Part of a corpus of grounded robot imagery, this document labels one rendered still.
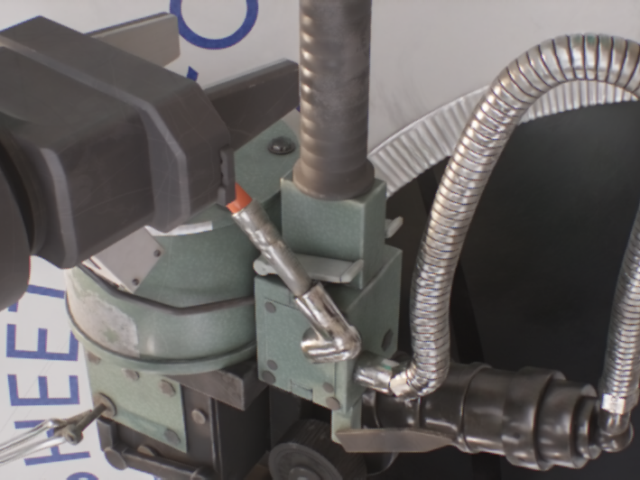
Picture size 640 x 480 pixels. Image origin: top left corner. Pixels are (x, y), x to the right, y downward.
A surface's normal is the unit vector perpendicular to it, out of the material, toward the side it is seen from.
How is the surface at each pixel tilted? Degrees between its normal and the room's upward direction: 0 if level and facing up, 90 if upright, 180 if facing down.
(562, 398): 92
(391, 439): 47
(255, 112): 129
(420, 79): 90
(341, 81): 94
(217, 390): 58
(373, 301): 137
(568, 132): 64
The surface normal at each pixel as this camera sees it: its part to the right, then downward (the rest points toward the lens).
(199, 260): 0.32, 0.55
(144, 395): -0.50, 0.50
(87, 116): 0.00, -0.81
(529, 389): -0.37, -0.66
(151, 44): 0.77, 0.37
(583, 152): -0.80, -0.48
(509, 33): 0.07, 0.52
